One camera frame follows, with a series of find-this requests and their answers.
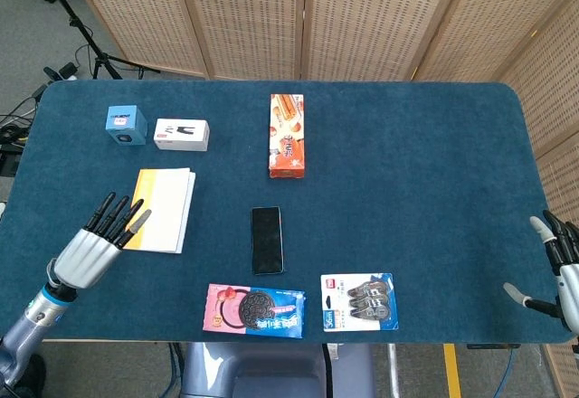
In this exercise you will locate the white rectangular product box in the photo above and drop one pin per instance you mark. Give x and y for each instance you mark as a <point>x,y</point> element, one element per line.
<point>181,135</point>

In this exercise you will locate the blue carpet table mat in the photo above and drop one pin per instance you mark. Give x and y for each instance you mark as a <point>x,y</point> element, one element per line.
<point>407,181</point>

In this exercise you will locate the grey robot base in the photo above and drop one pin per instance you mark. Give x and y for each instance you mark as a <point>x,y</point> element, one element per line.
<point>271,371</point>

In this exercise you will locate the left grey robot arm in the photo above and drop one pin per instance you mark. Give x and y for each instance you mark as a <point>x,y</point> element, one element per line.
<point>31,321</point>

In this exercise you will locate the pink blue Oreo box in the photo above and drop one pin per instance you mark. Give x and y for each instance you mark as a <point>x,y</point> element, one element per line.
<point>253,312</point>

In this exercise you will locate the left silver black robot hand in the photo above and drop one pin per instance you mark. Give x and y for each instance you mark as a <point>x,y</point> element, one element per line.
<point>86,258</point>

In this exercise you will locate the blue speaker box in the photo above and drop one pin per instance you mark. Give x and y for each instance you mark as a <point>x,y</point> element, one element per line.
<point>126,124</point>

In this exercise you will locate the black tripod stand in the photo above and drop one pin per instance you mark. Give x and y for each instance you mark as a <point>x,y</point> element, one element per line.
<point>86,36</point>

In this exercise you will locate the orange biscuit box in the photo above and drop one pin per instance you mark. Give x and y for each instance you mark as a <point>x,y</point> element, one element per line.
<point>287,140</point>

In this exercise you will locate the yellow white booklet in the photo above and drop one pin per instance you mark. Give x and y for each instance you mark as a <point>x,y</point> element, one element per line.
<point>167,208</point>

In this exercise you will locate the black smartphone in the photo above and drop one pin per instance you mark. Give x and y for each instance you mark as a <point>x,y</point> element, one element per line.
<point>268,240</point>

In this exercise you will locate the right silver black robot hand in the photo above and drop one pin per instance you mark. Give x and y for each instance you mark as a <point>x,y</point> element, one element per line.
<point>569,289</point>

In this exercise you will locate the correction tape blister pack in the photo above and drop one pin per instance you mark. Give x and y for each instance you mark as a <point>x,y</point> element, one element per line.
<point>359,303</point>

